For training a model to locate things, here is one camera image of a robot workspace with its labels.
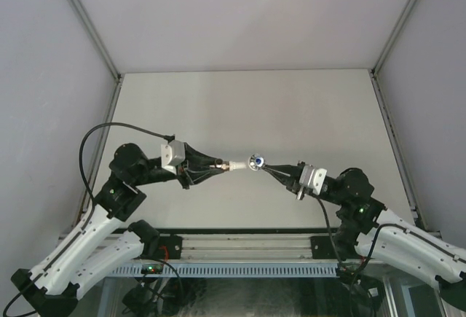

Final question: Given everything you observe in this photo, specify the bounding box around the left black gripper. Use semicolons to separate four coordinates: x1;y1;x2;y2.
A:
132;143;224;189

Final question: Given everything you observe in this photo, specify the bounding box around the silver threaded pipe fitting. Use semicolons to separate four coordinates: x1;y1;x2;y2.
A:
212;158;234;172

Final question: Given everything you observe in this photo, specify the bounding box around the white plastic water faucet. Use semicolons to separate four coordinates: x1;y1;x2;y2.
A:
229;154;265;171

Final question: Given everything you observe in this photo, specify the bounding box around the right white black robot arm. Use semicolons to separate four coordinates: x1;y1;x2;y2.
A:
261;162;465;305

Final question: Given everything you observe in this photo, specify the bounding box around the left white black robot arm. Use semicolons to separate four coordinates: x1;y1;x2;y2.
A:
11;141;234;316

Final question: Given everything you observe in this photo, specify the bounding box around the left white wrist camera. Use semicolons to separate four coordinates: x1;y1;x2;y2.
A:
161;140;186;175

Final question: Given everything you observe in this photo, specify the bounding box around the left black camera cable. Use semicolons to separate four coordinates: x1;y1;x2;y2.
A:
79;122;178;208

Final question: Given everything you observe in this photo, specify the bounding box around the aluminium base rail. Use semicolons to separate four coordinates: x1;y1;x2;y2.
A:
58;226;445;262

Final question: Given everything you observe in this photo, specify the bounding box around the grey slotted cable duct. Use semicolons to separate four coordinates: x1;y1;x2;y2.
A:
107;262;344;278

